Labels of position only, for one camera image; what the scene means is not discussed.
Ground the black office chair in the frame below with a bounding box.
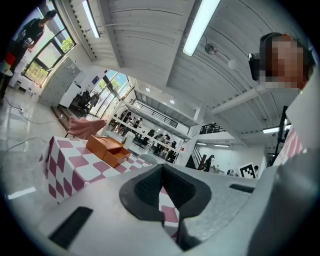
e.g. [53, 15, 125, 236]
[74, 90, 91, 116]

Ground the person's white shirt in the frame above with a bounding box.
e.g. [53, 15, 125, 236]
[284, 79, 320, 152]

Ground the pink checkered tablecloth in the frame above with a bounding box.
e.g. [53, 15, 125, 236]
[38, 136, 181, 238]

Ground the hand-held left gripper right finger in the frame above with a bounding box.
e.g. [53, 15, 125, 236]
[162, 163, 259, 251]

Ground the black tripod stand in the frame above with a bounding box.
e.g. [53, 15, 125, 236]
[266, 105, 289, 168]

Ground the person's head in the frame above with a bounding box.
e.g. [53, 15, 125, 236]
[258, 32, 316, 90]

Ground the black and white patterned board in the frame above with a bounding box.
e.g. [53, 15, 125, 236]
[239, 162, 260, 179]

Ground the long ceiling tube light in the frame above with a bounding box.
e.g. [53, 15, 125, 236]
[262, 124, 292, 134]
[182, 0, 222, 57]
[81, 0, 101, 39]

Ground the white floor cable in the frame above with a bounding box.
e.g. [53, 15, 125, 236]
[2, 96, 69, 126]

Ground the orange box with drawer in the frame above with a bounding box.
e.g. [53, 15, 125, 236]
[85, 134, 132, 168]

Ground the white locker cabinet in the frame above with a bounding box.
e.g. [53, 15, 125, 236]
[37, 56, 82, 108]

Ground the black staircase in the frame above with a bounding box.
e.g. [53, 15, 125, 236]
[185, 144, 207, 172]

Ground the large black-framed window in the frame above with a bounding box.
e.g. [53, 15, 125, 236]
[21, 0, 77, 86]

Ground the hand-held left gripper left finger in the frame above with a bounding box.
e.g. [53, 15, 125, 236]
[37, 163, 183, 256]

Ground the black head-worn camera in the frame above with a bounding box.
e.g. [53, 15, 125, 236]
[248, 52, 261, 82]

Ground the pink cloth-draped chair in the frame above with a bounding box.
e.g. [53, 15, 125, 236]
[65, 116, 108, 140]

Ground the white round chair back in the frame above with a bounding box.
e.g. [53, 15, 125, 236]
[137, 153, 159, 166]

